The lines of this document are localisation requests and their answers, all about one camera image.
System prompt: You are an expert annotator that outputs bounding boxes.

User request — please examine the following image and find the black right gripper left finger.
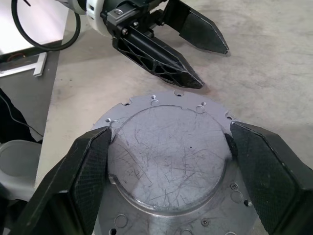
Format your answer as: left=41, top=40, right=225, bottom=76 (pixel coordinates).
left=14, top=126, right=112, bottom=235

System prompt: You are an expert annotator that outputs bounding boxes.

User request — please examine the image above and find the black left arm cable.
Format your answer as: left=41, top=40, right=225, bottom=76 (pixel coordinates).
left=11, top=0, right=81, bottom=52

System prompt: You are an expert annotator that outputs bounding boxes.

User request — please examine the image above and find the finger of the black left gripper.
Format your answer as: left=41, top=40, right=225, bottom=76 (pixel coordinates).
left=163, top=0, right=230, bottom=55
left=112, top=25, right=205, bottom=90

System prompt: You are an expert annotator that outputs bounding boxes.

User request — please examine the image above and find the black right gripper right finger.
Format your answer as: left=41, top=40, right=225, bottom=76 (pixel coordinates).
left=229, top=121, right=313, bottom=235

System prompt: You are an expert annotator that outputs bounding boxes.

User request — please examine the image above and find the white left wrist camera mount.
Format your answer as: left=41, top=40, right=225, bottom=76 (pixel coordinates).
left=85, top=0, right=113, bottom=38

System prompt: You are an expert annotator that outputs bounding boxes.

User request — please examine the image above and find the light grey rounded shell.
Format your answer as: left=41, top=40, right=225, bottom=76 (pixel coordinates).
left=0, top=139, right=43, bottom=200

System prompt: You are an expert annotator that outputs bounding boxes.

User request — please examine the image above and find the silver round motor lid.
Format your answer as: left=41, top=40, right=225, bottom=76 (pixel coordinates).
left=91, top=90, right=257, bottom=235

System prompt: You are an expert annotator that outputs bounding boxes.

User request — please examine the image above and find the grey aluminium profile frame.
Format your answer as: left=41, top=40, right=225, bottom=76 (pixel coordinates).
left=0, top=51, right=47, bottom=78

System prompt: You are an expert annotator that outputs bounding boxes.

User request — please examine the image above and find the black fabric shape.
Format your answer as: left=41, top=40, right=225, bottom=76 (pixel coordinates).
left=0, top=87, right=44, bottom=145

